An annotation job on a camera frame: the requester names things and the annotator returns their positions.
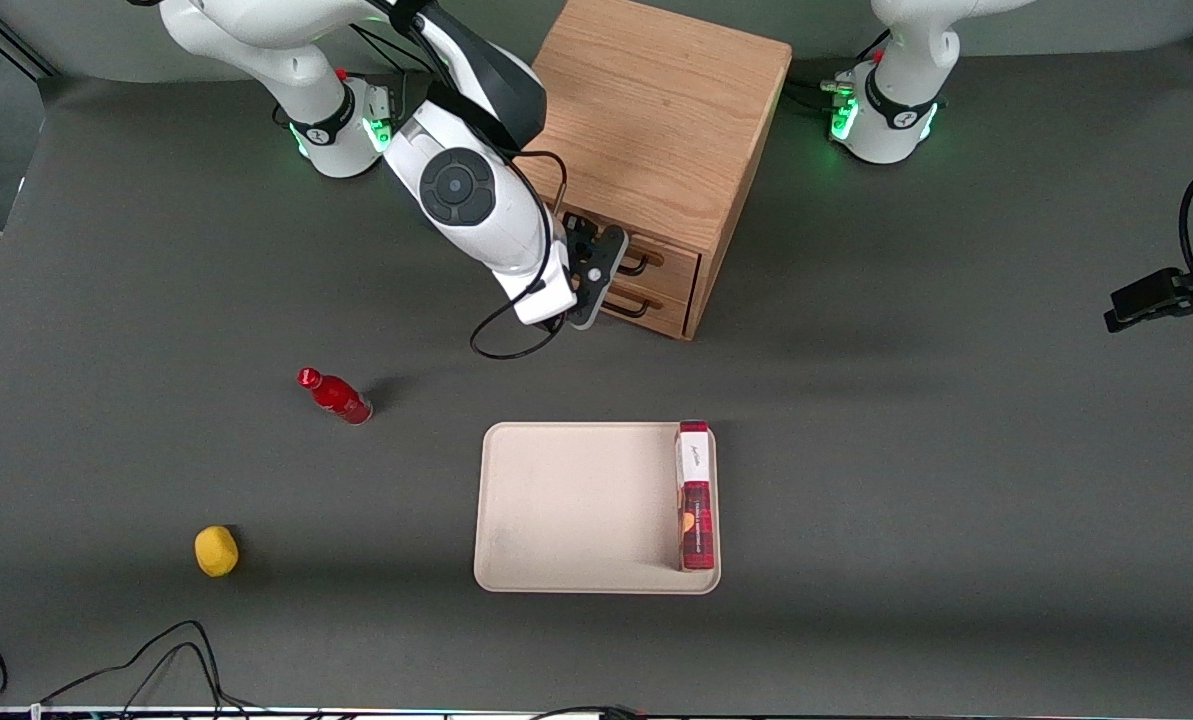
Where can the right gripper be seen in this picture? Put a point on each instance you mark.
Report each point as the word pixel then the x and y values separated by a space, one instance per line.
pixel 577 236

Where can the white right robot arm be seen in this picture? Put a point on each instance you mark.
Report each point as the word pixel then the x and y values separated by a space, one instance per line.
pixel 456 185

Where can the wooden drawer cabinet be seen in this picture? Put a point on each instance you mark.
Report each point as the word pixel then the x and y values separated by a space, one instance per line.
pixel 656 110

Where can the beige plastic tray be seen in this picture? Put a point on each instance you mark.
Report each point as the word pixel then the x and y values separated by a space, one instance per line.
pixel 576 510

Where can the red soda bottle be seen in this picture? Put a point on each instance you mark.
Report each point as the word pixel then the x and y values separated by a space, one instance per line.
pixel 341 398

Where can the red and white cracker box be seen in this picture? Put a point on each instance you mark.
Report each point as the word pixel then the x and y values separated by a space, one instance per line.
pixel 696 520

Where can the yellow lemon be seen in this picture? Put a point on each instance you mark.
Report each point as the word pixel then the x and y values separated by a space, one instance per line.
pixel 216 551

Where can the black camera clamp mount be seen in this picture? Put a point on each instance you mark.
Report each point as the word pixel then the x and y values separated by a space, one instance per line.
pixel 1156 295

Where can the black metal frame bar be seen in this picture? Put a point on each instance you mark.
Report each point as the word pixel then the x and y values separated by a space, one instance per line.
pixel 6 45

